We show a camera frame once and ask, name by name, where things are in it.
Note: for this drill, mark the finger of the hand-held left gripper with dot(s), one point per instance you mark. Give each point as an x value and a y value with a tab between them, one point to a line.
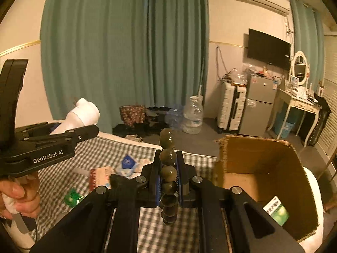
87	134
10	110

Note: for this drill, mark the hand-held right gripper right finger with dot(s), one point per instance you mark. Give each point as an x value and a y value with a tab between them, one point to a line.
180	181

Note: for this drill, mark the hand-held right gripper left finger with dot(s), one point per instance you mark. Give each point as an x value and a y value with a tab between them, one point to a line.
157	181

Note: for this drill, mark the red and cream medicine box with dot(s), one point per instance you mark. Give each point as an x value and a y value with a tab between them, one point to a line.
98	176

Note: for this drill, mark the brown cardboard box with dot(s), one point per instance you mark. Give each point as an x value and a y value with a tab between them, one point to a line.
263	158

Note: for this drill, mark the person's left hand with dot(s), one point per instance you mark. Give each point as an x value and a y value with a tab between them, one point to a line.
26	197

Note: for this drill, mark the white cylindrical object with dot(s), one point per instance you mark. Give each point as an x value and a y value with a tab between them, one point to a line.
81	113

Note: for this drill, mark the crumpled white tissue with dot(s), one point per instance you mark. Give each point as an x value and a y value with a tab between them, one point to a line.
142	164

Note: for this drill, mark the blue and white packet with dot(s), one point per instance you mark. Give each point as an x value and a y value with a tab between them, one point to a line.
128	162

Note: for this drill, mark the patterned brown bag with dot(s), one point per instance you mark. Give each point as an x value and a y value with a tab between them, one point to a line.
133	114

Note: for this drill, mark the small green packet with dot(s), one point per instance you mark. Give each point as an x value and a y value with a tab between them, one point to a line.
71	197

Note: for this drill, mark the black clothes pile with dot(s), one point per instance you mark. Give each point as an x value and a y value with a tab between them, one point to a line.
152	126

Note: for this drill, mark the clear large water bottle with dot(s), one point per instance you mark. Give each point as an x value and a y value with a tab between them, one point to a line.
193	116

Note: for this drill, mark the white suitcase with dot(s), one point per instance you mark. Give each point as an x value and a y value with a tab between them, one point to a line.
230	108

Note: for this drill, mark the wide green curtain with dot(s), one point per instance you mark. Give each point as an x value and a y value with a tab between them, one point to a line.
105	44

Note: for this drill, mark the green medicine box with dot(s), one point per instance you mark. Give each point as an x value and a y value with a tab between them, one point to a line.
276	210

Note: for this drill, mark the grey small fridge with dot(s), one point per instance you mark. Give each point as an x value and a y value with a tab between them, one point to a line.
259	105

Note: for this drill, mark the clear plastic bags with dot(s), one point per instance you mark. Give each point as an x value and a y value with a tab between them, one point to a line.
238	77

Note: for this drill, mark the blue waste bin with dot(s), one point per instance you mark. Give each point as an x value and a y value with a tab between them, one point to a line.
285	123

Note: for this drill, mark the white dressing table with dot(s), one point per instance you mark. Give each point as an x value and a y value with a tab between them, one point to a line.
297	100

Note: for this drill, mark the black hanging bag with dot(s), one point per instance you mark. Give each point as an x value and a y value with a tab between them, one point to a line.
317	121

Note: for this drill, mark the oval vanity mirror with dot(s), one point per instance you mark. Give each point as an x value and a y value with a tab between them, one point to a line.
300	68

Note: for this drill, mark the white wardrobe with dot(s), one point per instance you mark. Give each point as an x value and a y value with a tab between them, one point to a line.
329	97

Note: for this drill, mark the narrow green curtain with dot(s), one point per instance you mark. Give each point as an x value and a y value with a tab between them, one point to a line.
302	31

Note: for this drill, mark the black wall television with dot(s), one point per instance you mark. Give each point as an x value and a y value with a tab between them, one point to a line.
268	48

